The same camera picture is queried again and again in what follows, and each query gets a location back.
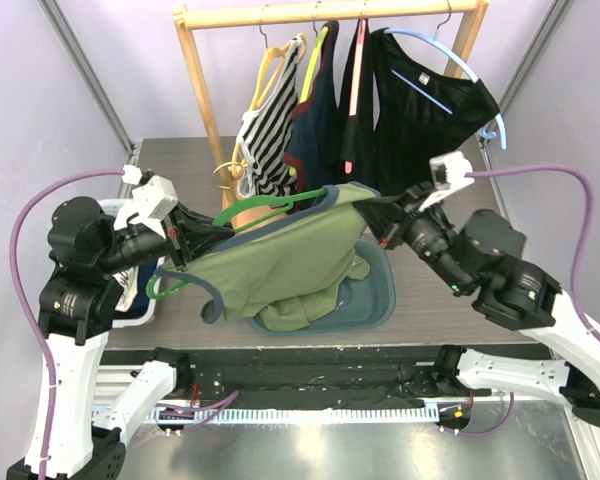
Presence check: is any white laundry basket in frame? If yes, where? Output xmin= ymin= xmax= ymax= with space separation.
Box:
xmin=97 ymin=198 xmax=157 ymax=329

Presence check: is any wooden clothes rack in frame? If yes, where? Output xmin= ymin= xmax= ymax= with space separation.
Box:
xmin=172 ymin=0 xmax=491 ymax=241

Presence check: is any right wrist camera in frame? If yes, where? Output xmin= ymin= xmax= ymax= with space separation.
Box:
xmin=419 ymin=151 xmax=475 ymax=212

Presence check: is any green tank top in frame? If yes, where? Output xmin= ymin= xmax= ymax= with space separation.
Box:
xmin=156 ymin=182 xmax=379 ymax=331

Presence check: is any light blue hanger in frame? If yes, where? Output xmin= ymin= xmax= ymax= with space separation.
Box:
xmin=384 ymin=24 xmax=508 ymax=150

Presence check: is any black tank top on pink hanger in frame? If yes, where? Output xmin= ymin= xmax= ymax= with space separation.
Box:
xmin=327 ymin=19 xmax=378 ymax=189

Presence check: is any striped tank top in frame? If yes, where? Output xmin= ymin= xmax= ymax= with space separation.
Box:
xmin=235 ymin=34 xmax=306 ymax=200

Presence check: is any navy folded garment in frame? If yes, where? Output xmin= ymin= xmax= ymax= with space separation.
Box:
xmin=128 ymin=261 xmax=158 ymax=319

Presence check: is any white printed shirt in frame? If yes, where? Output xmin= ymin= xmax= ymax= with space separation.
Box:
xmin=114 ymin=267 xmax=139 ymax=312

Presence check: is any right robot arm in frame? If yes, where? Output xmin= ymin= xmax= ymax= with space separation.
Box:
xmin=354 ymin=183 xmax=600 ymax=428

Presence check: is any navy maroon-trim tank top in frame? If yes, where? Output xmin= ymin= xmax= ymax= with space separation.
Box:
xmin=283 ymin=20 xmax=340 ymax=194

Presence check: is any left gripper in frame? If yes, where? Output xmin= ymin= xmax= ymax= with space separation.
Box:
xmin=98 ymin=197 xmax=235 ymax=270

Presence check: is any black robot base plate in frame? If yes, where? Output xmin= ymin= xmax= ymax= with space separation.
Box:
xmin=166 ymin=346 xmax=472 ymax=410

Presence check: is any white cable duct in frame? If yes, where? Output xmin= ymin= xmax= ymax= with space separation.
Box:
xmin=140 ymin=403 xmax=440 ymax=428

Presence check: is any green hanger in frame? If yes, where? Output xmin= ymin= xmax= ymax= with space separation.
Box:
xmin=145 ymin=188 xmax=327 ymax=301

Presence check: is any neon yellow hanger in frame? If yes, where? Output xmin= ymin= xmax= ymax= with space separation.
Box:
xmin=283 ymin=23 xmax=331 ymax=189

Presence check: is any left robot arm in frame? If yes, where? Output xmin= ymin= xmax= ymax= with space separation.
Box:
xmin=6 ymin=197 xmax=234 ymax=479

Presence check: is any pink hanger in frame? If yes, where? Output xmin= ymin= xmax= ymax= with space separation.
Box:
xmin=342 ymin=18 xmax=367 ymax=177

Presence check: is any blue plastic tub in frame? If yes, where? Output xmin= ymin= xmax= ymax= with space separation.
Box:
xmin=248 ymin=235 xmax=396 ymax=337

